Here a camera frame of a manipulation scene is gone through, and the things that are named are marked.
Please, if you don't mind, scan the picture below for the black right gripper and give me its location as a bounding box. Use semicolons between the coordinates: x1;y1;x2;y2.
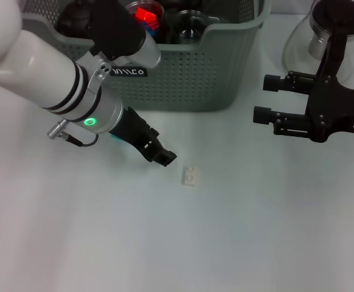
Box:
252;71;354;144

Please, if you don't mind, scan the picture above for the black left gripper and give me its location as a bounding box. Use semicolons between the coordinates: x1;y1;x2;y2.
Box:
108;106;178;167

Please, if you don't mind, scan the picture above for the white building brick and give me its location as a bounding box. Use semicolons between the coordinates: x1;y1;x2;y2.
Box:
181;165;198;186

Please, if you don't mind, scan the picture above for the glass jar with bricks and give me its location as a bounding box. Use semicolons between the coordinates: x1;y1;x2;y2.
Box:
125;1;165;43

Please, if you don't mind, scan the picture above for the orange-red sloped brick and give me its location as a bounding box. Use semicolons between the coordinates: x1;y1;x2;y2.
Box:
136;7;156;22

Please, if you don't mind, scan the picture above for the grey perforated storage bin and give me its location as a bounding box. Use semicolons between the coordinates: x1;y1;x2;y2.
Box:
18;0;272;113

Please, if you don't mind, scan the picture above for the dark clay teapot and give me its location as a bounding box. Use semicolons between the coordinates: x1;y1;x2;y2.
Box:
57;0;97;39

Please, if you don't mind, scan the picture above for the glass pitcher black handle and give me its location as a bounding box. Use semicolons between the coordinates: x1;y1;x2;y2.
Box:
282;0;354;83

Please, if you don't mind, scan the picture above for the dark thin cable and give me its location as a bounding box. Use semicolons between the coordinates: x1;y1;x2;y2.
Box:
64;133;100;147

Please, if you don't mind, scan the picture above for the left gripper metal cable plug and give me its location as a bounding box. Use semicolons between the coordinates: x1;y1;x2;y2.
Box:
46;119;69;139

